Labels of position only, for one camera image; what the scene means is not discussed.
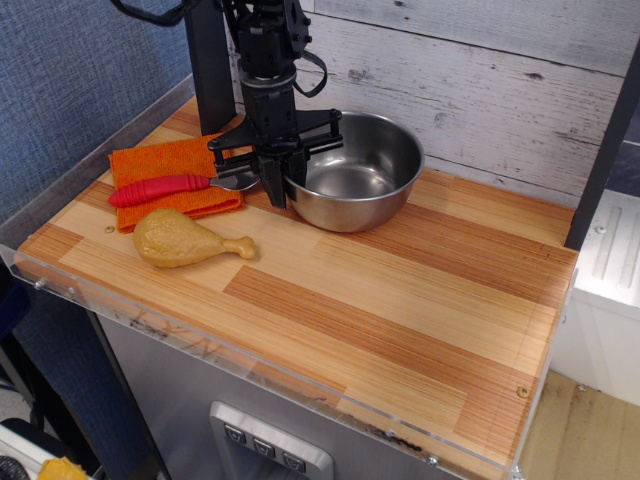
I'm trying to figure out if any black vertical post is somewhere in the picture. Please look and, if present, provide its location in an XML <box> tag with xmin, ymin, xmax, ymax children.
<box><xmin>564</xmin><ymin>46</ymin><xmax>639</xmax><ymax>251</ymax></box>
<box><xmin>184</xmin><ymin>1</ymin><xmax>237</xmax><ymax>136</ymax></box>

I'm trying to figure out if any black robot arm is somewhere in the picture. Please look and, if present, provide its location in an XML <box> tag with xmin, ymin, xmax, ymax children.
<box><xmin>208</xmin><ymin>1</ymin><xmax>343</xmax><ymax>209</ymax></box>

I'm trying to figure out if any plastic toy chicken drumstick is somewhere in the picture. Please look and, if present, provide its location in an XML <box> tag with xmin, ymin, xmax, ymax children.
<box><xmin>133</xmin><ymin>209</ymin><xmax>257</xmax><ymax>268</ymax></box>

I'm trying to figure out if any silver button control panel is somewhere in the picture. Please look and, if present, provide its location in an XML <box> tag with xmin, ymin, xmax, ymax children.
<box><xmin>209</xmin><ymin>401</ymin><xmax>334</xmax><ymax>479</ymax></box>

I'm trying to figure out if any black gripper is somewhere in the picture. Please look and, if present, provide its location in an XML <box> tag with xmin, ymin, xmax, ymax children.
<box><xmin>208</xmin><ymin>74</ymin><xmax>343</xmax><ymax>208</ymax></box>

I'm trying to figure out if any clear acrylic counter guard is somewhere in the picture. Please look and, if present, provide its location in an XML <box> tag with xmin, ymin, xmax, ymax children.
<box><xmin>3</xmin><ymin>236</ymin><xmax>576</xmax><ymax>479</ymax></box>

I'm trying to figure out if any stainless steel cabinet front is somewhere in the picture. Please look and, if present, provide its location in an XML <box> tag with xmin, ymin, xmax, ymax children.
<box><xmin>97</xmin><ymin>315</ymin><xmax>452</xmax><ymax>479</ymax></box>

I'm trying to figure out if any black vertical post right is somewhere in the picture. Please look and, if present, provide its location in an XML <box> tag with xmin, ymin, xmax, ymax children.
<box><xmin>564</xmin><ymin>46</ymin><xmax>639</xmax><ymax>251</ymax></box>

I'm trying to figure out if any red handled metal spoon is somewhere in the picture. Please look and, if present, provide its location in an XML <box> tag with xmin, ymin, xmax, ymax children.
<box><xmin>108</xmin><ymin>170</ymin><xmax>260</xmax><ymax>208</ymax></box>

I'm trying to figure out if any black braided cable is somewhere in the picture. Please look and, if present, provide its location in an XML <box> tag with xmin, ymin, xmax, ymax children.
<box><xmin>109</xmin><ymin>0</ymin><xmax>201</xmax><ymax>27</ymax></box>

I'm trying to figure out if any orange folded cloth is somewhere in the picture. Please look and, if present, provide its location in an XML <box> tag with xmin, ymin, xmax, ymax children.
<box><xmin>109</xmin><ymin>135</ymin><xmax>245</xmax><ymax>234</ymax></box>

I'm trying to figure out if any stainless steel pot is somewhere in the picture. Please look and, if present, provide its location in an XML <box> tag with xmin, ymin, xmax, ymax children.
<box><xmin>285</xmin><ymin>111</ymin><xmax>424</xmax><ymax>233</ymax></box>

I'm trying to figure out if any white ribbed appliance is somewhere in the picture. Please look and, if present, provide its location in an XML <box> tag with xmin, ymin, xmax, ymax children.
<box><xmin>550</xmin><ymin>190</ymin><xmax>639</xmax><ymax>405</ymax></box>

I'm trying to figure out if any yellow object bottom left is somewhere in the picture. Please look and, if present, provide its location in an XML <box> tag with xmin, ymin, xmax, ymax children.
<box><xmin>37</xmin><ymin>457</ymin><xmax>89</xmax><ymax>480</ymax></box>

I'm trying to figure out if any black vertical post left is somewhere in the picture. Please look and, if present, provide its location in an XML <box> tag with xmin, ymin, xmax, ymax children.
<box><xmin>184</xmin><ymin>1</ymin><xmax>237</xmax><ymax>136</ymax></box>

